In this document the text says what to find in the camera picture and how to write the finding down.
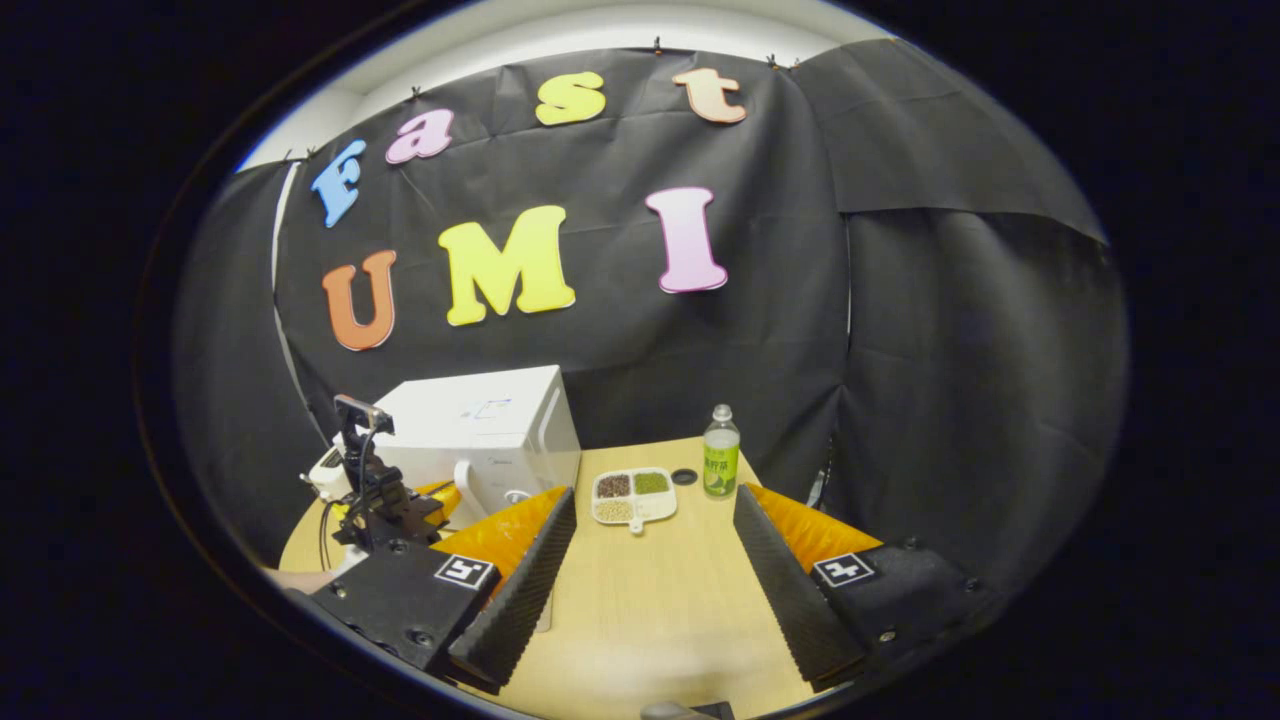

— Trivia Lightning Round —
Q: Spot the white microwave oven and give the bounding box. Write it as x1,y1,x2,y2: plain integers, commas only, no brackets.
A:
372,365,583,523

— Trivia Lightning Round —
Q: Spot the white toaster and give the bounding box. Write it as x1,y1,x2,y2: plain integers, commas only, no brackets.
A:
303,448,353,503

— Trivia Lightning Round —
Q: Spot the green drink bottle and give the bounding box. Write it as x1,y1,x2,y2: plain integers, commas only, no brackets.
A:
703,404,742,499

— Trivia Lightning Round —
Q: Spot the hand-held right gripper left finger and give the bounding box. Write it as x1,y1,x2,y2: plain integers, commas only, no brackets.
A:
308,487,579,696

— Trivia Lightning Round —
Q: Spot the white divided dish of grains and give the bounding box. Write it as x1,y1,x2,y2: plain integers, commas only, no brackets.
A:
591,467,678,536

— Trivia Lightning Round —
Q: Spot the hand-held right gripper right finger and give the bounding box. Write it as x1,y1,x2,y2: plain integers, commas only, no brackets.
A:
732,481,1004,694

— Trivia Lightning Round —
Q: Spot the black backdrop cloth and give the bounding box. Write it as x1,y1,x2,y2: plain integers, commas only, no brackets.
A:
172,38,1131,591

